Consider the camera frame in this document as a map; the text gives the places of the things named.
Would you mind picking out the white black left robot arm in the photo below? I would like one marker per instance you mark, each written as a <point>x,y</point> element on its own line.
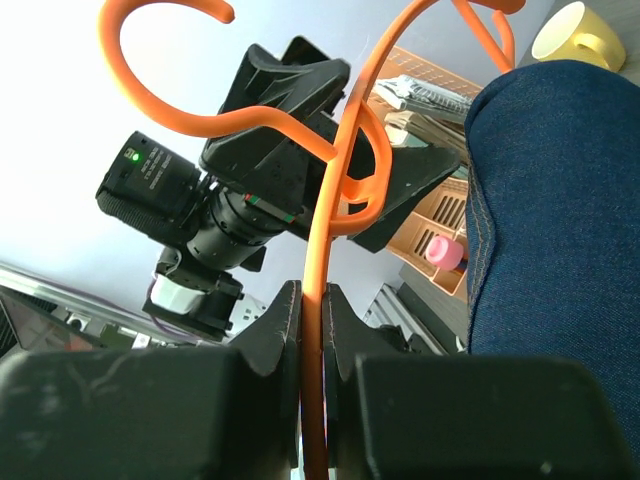
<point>164,196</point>

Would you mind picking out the yellow mug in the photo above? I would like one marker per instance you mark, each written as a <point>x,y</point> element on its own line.
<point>576,32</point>

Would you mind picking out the blue denim jeans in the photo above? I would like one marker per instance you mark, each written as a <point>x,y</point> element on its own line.
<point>552,221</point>

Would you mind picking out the orange plastic hanger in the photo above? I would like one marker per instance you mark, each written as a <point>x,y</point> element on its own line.
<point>352,194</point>

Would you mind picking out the orange file organizer rack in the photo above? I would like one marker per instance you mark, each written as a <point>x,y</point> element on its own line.
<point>400,62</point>

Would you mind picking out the papers in organizer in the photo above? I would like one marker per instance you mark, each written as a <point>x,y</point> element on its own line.
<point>429,112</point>

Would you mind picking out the pink capped bottle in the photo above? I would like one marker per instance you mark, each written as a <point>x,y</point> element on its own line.
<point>444,253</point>

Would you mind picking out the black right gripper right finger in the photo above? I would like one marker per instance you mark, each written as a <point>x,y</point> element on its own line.
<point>393,414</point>

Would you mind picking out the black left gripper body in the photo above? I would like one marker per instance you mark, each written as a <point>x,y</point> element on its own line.
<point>267,183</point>

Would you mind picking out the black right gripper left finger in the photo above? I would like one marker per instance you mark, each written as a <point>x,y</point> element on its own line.
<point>73,408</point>

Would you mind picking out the orange compartment basket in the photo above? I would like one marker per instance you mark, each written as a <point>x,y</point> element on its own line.
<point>440,213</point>

